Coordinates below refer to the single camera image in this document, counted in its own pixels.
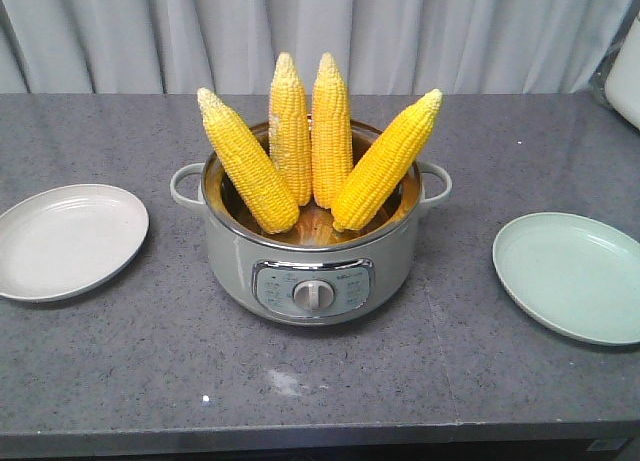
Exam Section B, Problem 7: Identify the white grey curtain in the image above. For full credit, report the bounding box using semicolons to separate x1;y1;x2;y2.
1;0;638;95

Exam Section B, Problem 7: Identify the white plate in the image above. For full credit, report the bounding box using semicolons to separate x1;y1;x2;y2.
1;184;149;303

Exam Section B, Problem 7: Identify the pale green electric cooking pot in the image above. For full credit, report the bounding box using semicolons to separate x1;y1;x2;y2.
169;120;453;326

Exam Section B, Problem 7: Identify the white appliance at right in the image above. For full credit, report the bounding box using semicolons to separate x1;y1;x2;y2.
590;14;639;129

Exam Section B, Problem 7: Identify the light green plate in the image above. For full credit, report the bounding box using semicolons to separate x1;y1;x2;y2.
492;212;639;346

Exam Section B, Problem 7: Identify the corn cob pale centre left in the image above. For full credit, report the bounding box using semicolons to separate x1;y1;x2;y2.
268;52;312;206

